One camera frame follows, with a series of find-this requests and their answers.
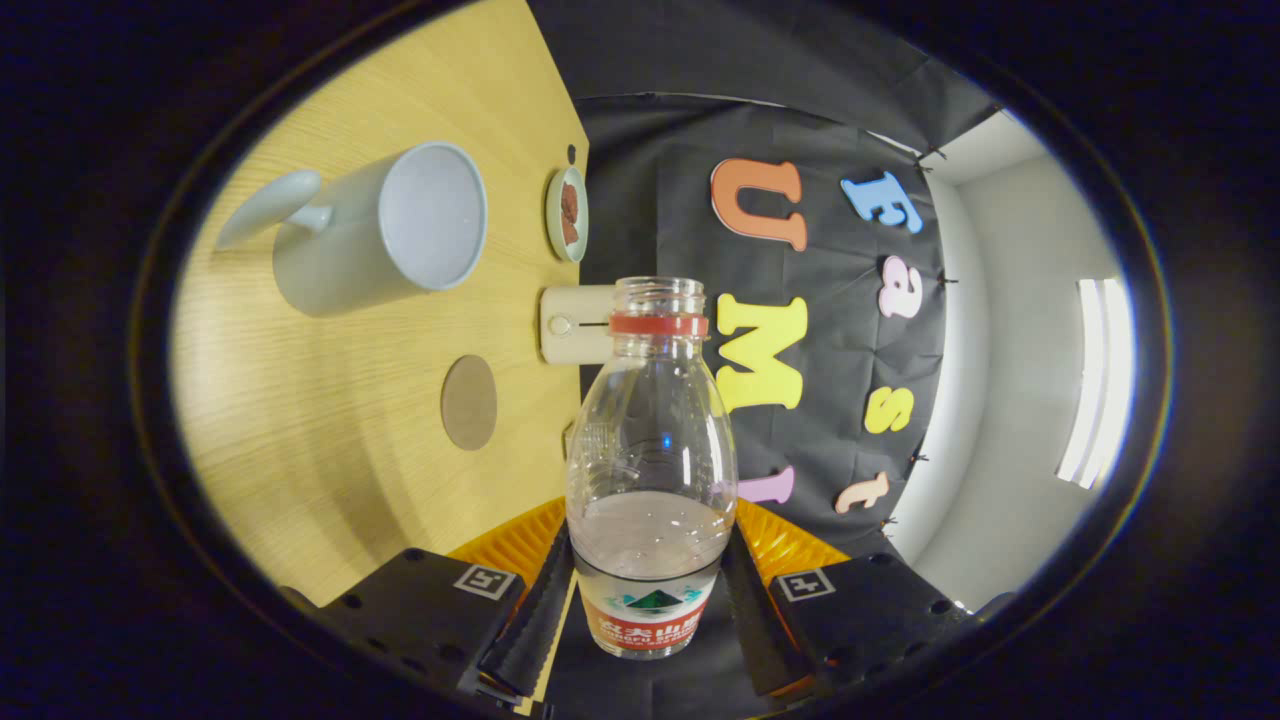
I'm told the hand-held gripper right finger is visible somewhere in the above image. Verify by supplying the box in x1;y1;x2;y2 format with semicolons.
722;497;1016;699

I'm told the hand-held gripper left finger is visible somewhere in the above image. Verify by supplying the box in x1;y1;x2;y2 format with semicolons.
280;497;578;701

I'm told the clear plastic bottle red label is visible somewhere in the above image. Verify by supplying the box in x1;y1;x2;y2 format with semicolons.
565;277;739;661

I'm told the round brown coaster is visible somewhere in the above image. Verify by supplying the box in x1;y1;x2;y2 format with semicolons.
441;354;499;452

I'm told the pale grey cup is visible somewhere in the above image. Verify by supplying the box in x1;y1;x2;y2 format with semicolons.
215;141;490;319

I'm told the white toaster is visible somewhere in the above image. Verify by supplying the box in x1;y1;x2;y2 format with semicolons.
539;285;617;366

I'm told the wooden table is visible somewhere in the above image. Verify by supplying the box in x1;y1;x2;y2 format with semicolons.
170;0;591;716

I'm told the pale green plate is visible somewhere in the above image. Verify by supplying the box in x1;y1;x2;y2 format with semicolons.
545;165;590;264

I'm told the large ceiling light panel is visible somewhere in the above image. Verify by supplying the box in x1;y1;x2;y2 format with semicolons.
1056;278;1136;491

